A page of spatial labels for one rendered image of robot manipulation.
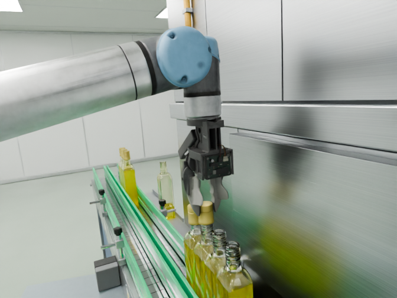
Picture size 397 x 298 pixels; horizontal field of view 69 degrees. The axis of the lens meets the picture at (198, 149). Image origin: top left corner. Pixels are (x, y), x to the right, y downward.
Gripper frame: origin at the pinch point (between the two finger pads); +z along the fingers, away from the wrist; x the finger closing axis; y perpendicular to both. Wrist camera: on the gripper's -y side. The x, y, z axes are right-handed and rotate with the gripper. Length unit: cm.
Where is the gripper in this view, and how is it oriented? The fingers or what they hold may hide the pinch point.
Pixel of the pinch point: (205, 206)
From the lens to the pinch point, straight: 65.9
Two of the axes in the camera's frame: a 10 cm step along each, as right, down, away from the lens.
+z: 0.7, 9.8, 1.9
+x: 9.1, -1.4, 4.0
